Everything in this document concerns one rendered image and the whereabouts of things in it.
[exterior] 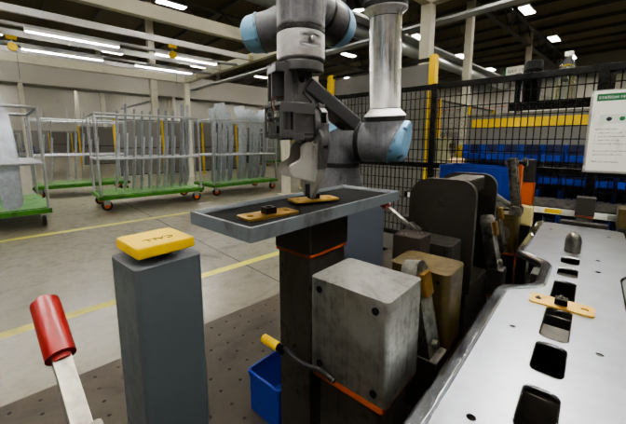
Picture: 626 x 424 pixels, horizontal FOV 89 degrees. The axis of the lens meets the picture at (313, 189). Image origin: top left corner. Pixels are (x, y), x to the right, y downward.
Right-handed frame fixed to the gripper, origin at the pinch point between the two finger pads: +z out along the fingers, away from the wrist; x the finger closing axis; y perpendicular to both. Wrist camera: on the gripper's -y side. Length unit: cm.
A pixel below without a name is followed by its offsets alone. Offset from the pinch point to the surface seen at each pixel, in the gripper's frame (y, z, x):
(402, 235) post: -14.2, 8.3, 7.0
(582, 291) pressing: -42, 18, 23
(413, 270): -4.1, 8.2, 19.4
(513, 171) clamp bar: -70, 1, -7
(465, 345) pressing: -9.7, 17.9, 23.5
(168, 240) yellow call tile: 23.5, 2.2, 11.8
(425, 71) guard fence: -201, -69, -165
